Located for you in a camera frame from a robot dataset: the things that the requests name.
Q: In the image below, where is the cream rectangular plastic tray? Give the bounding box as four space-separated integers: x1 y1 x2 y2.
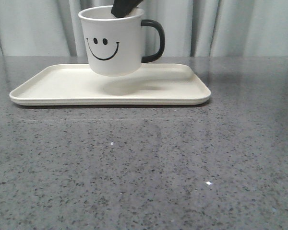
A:
9 64 211 106

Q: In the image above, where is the pale grey-green curtain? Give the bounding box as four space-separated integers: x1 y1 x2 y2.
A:
0 0 288 57

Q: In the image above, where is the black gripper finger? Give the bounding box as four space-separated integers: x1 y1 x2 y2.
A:
111 0 142 18

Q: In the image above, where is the white smiley mug black handle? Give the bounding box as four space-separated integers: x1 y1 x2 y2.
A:
78 5 165 76

